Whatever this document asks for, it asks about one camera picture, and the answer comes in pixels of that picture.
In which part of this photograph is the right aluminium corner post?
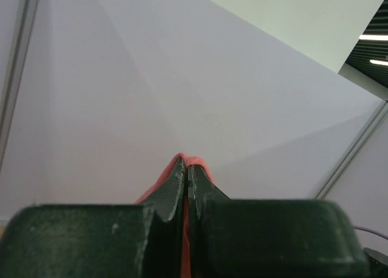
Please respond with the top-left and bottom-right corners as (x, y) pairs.
(314, 100), (387, 200)

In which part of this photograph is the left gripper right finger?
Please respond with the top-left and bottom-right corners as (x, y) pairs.
(187, 166), (230, 277)

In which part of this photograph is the left aluminium corner post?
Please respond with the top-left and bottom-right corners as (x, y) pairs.
(1, 0), (39, 163)

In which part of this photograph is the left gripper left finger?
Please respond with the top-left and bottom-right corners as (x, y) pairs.
(135, 160), (186, 277)

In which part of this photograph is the aluminium corner post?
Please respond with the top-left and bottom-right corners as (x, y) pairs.
(314, 100), (387, 200)
(1, 0), (39, 163)

